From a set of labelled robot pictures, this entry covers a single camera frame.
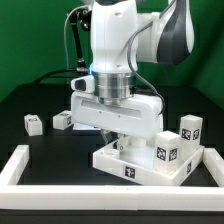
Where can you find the white marker sheet with tags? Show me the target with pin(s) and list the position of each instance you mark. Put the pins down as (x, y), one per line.
(83, 127)

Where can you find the white U-shaped fence frame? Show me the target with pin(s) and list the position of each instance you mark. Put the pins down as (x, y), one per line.
(171, 196)

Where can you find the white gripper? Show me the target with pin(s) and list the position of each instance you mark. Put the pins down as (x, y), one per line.
(137, 116)

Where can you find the white square table top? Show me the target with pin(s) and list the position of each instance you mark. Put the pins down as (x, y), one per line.
(136, 163)

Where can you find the black camera on stand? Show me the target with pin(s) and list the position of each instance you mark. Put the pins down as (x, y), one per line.
(80, 17)

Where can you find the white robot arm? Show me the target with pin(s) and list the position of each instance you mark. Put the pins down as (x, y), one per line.
(121, 38)

